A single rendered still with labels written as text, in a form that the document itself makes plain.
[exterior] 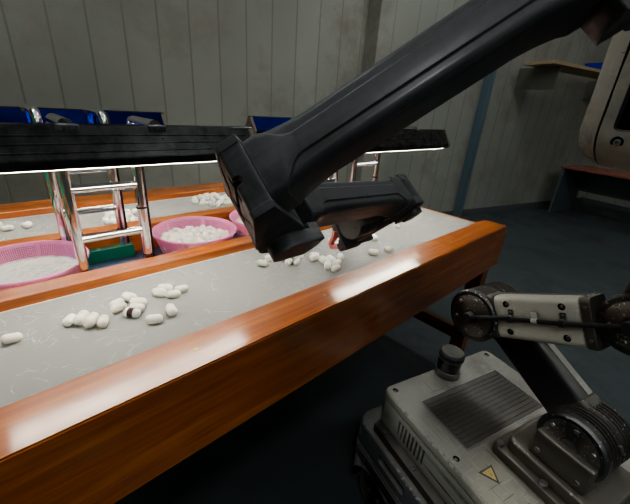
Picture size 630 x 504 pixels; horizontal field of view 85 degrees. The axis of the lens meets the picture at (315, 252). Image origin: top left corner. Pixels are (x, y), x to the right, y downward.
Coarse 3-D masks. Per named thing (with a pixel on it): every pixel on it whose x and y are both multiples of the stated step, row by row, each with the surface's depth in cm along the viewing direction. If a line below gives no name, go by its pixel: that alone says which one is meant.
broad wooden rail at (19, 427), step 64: (448, 256) 110; (256, 320) 69; (320, 320) 74; (384, 320) 95; (64, 384) 51; (128, 384) 52; (192, 384) 56; (256, 384) 67; (0, 448) 41; (64, 448) 45; (128, 448) 51; (192, 448) 61
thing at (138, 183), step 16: (64, 128) 58; (160, 128) 69; (64, 176) 74; (144, 176) 86; (64, 192) 75; (80, 192) 77; (144, 192) 87; (64, 208) 77; (144, 208) 87; (80, 224) 80; (144, 224) 89; (80, 240) 80; (96, 240) 83; (144, 240) 90; (80, 256) 81; (144, 256) 92; (80, 272) 83
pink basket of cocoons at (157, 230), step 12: (192, 216) 124; (204, 216) 125; (156, 228) 113; (168, 228) 118; (180, 228) 122; (216, 228) 125; (228, 228) 122; (156, 240) 106; (216, 240) 105; (168, 252) 106
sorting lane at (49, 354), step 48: (384, 240) 123; (96, 288) 80; (144, 288) 82; (192, 288) 83; (240, 288) 85; (288, 288) 86; (0, 336) 63; (48, 336) 64; (96, 336) 65; (144, 336) 66; (0, 384) 53; (48, 384) 54
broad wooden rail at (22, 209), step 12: (132, 192) 150; (156, 192) 153; (168, 192) 154; (180, 192) 156; (192, 192) 160; (204, 192) 164; (216, 192) 168; (0, 204) 124; (12, 204) 125; (24, 204) 126; (36, 204) 126; (48, 204) 127; (84, 204) 132; (96, 204) 134; (108, 204) 137; (0, 216) 116; (12, 216) 118; (24, 216) 121
